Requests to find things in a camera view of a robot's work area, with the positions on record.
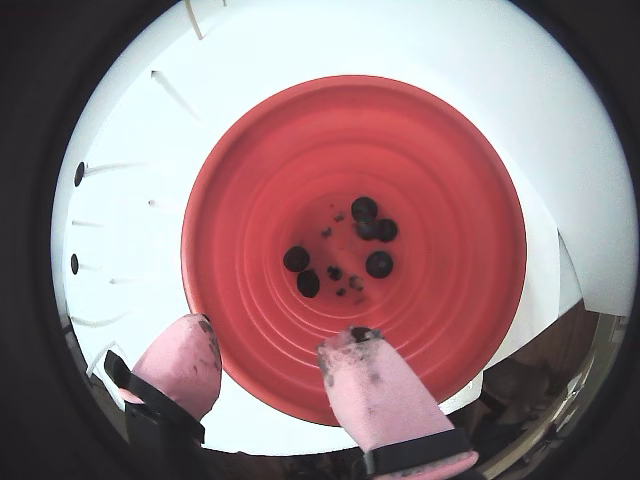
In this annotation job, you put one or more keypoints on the pink sleeved gripper finger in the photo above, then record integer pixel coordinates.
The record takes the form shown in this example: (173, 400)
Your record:
(380, 400)
(175, 370)

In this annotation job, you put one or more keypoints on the red collapsible silicone cup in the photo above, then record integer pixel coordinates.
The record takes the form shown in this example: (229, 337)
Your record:
(450, 175)

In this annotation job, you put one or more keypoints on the long curved white stem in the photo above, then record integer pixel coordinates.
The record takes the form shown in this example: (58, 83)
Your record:
(100, 321)

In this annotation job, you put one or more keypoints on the white pipe cleaner stem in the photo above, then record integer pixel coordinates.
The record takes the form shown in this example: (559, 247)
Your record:
(172, 92)
(115, 166)
(160, 203)
(87, 223)
(90, 266)
(122, 280)

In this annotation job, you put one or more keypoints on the white foam block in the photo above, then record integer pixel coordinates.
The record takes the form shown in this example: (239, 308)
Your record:
(130, 245)

